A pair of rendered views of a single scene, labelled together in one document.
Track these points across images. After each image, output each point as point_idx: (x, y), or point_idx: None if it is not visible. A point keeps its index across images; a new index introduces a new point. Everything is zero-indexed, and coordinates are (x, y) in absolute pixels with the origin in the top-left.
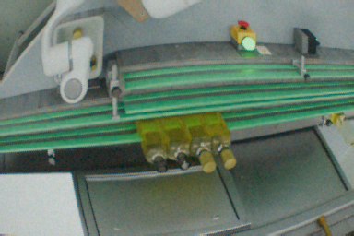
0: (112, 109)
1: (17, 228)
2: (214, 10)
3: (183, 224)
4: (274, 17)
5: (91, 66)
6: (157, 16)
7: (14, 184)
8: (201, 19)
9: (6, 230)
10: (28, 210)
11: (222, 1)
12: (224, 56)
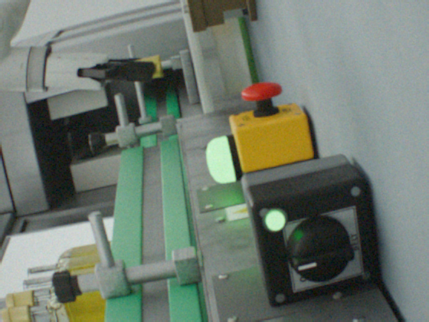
0: None
1: (17, 256)
2: (282, 41)
3: None
4: (322, 90)
5: (91, 76)
6: None
7: None
8: (284, 70)
9: (14, 250)
10: (53, 257)
11: (277, 8)
12: (198, 176)
